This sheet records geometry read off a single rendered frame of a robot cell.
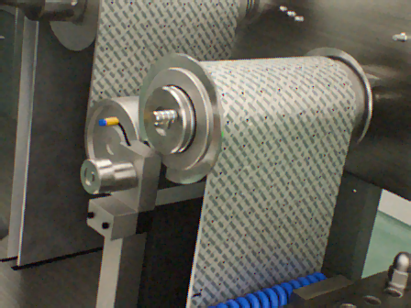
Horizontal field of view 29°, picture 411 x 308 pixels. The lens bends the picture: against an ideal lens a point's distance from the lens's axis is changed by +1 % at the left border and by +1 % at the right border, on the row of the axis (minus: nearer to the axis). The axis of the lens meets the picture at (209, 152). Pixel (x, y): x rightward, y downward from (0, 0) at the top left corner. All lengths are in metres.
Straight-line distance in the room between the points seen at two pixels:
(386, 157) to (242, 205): 0.27
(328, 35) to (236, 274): 0.39
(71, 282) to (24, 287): 0.07
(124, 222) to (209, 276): 0.12
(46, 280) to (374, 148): 0.53
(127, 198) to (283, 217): 0.20
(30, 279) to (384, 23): 0.64
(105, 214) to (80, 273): 0.36
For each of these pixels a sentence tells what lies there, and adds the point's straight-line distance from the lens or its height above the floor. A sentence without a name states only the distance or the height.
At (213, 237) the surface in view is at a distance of 0.90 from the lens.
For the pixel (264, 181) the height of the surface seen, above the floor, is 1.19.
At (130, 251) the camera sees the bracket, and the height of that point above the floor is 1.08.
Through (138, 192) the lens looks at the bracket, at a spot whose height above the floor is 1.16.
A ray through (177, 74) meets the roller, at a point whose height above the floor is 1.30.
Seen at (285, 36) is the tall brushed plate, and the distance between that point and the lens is 1.21.
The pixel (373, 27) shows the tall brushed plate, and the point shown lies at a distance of 1.10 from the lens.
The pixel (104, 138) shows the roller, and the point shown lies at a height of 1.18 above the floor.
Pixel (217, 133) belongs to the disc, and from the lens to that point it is 0.83.
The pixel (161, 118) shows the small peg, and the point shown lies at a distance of 0.83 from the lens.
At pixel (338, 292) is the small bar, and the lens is 1.02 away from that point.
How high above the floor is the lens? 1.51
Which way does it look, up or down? 19 degrees down
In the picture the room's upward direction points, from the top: 9 degrees clockwise
